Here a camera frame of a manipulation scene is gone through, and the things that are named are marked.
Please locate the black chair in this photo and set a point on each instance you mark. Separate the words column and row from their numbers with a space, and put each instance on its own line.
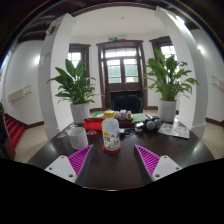
column 126, row 101

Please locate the brown glazed double door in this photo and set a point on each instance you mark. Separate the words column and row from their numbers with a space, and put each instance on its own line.
column 121, row 70

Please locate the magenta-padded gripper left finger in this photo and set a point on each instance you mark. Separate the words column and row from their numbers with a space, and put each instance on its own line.
column 61, row 166

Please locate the green book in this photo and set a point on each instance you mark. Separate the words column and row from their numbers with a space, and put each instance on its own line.
column 139, row 117

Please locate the white speckled cup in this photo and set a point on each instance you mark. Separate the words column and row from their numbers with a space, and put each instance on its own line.
column 77, row 138

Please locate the tall plant in white pot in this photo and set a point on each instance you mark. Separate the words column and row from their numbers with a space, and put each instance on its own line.
column 166, row 110

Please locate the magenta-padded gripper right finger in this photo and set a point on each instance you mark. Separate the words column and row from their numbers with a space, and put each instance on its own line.
column 165, row 166

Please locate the grey dumbbell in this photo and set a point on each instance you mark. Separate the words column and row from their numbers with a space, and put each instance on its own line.
column 151, row 125

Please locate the yellow-capped clear drink bottle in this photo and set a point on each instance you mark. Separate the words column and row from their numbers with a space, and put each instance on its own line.
column 111, row 133

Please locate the red box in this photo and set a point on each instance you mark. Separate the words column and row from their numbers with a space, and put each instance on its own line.
column 92, row 125

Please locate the small-leaved plant in white pot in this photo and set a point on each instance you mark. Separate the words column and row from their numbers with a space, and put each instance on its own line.
column 79, row 111

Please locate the green exit sign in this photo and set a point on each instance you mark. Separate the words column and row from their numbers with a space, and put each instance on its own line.
column 112, row 38

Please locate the brown framed window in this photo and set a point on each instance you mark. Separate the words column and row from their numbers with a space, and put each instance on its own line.
column 166, row 50
column 78, row 55

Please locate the printed magazine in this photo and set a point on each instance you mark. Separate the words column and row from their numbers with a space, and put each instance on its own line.
column 173, row 130

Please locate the group of small jars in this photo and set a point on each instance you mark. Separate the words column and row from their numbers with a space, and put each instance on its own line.
column 122, row 115

